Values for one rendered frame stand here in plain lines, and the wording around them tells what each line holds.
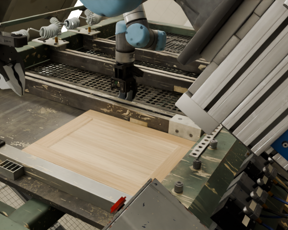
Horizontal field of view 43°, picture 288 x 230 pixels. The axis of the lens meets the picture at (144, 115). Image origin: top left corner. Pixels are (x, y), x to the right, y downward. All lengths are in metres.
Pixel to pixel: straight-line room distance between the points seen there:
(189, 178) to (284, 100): 0.49
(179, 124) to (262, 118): 0.67
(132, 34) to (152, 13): 5.64
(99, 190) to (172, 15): 5.84
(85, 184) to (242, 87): 0.56
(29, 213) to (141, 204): 0.53
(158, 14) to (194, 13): 6.11
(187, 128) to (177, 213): 0.68
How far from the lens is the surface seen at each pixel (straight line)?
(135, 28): 1.22
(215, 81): 0.67
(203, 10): 0.66
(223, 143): 1.27
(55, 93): 1.62
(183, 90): 1.72
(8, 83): 1.05
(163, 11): 6.77
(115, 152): 1.23
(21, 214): 1.10
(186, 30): 2.78
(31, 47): 2.08
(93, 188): 1.04
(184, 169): 1.11
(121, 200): 0.66
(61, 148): 1.26
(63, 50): 2.12
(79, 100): 1.54
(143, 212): 0.62
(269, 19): 0.65
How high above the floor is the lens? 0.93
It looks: 8 degrees up
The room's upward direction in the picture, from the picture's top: 47 degrees counter-clockwise
